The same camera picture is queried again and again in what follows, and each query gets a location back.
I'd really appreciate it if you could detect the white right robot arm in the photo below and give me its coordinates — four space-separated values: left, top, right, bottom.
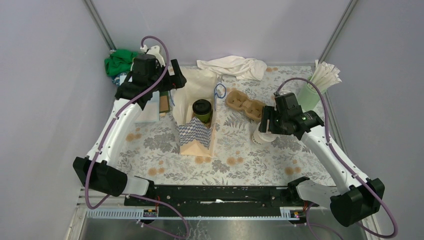
258 92 385 227

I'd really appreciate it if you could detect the green straw holder cup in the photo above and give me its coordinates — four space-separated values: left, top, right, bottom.
296 83 321 112

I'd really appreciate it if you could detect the green paper coffee cup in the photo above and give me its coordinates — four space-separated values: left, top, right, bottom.
193 111 212 125

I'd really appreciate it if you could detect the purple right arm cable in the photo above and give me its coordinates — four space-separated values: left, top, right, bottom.
275 77 399 240

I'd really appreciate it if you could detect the black coffee lid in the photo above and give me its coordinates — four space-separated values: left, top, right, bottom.
192 99 212 114

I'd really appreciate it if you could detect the stack of brown cup carriers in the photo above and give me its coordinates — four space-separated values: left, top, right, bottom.
225 90 266 123

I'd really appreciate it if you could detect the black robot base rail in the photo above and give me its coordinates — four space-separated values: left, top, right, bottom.
124 184 311 218

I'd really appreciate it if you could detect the light blue paper bag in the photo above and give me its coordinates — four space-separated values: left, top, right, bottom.
112 75 160 125

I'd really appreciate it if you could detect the bundle of white wrapped straws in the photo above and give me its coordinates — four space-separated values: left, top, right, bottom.
309 59 342 92

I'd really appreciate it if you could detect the white paper coffee cup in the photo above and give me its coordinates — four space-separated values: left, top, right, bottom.
251 128 277 145

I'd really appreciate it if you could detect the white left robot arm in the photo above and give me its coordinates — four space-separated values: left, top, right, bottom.
72 54 187 206

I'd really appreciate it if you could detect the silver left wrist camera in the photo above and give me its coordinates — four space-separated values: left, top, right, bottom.
140 45 166 67

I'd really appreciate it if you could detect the white cloth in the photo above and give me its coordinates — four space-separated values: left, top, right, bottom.
196 55 268 81

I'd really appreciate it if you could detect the blue checkered paper bag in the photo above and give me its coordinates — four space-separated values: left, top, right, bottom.
172 68 227 157

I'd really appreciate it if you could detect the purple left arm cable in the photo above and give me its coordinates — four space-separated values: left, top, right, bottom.
84 35 191 240

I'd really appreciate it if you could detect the floral tablecloth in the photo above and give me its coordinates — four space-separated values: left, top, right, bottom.
94 65 345 186

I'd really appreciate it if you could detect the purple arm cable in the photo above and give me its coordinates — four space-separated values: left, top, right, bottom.
84 35 191 240
275 77 399 240

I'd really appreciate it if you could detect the green cloth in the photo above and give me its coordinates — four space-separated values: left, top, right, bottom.
104 49 138 77

